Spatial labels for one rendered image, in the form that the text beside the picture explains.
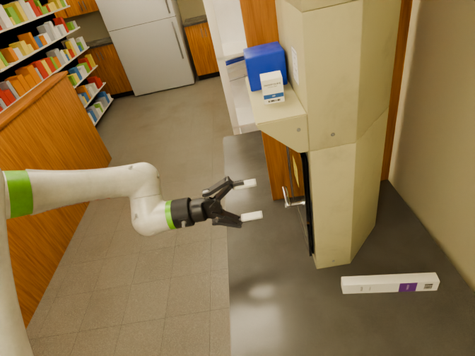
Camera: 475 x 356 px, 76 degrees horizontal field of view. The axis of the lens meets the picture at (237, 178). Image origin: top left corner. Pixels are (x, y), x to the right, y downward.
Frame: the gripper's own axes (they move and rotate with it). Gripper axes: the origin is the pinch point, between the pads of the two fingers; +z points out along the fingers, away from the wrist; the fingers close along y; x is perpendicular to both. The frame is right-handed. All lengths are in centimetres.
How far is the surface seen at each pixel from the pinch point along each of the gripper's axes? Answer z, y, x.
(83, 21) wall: -253, 12, 546
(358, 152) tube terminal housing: 27.1, 17.9, -10.0
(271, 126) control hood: 7.1, 30.0, -11.0
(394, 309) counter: 33, -26, -28
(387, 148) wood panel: 54, -9, 26
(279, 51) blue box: 13.1, 40.2, 7.7
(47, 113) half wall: -179, -24, 199
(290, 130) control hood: 11.2, 28.1, -11.0
